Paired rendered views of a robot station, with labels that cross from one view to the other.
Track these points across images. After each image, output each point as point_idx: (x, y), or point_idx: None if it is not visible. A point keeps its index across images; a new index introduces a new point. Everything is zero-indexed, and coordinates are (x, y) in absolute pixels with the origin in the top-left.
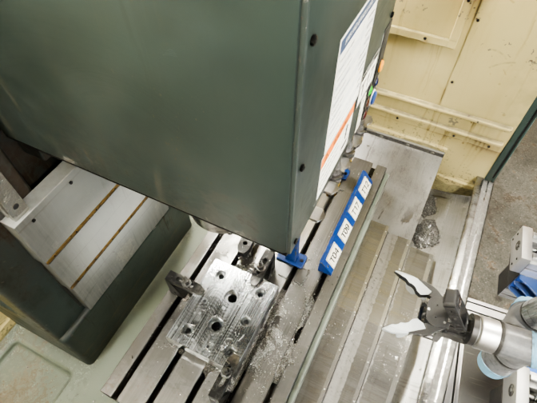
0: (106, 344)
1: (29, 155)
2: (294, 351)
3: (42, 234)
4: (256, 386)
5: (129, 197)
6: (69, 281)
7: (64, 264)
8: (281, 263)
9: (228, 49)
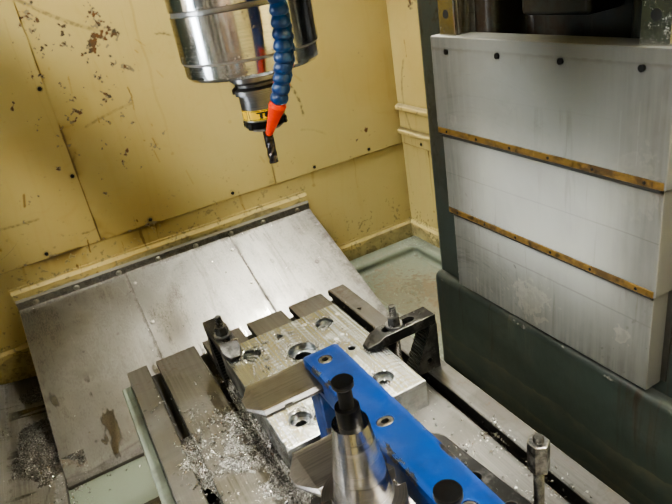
0: (463, 374)
1: (558, 16)
2: (192, 476)
3: (447, 85)
4: (201, 410)
5: (570, 219)
6: (451, 196)
7: (455, 165)
8: None
9: None
